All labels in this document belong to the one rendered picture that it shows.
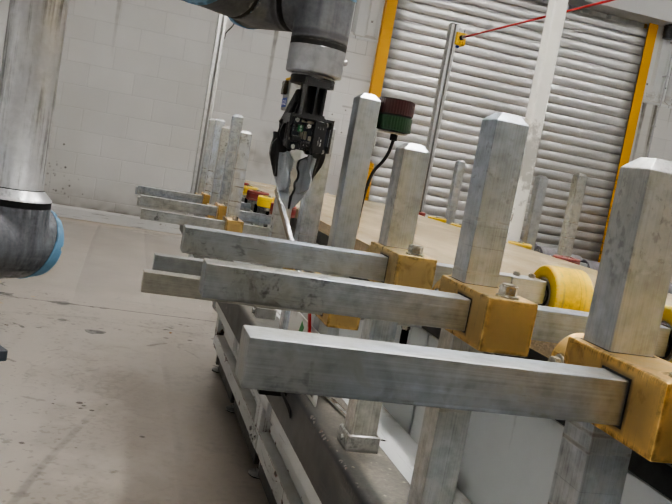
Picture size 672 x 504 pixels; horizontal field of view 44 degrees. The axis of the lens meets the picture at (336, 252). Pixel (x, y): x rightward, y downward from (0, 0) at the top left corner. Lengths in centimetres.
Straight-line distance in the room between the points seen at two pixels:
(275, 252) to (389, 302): 26
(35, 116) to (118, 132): 715
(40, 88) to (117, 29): 720
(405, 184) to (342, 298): 34
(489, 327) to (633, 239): 20
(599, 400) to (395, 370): 14
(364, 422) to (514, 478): 21
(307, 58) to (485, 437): 62
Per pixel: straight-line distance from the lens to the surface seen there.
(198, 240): 96
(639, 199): 59
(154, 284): 122
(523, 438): 113
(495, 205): 81
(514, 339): 76
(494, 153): 81
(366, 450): 110
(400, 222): 104
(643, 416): 55
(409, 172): 104
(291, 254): 97
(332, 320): 123
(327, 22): 131
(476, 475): 124
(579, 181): 280
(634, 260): 59
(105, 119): 890
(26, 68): 176
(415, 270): 98
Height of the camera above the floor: 107
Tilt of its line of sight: 6 degrees down
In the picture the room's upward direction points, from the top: 10 degrees clockwise
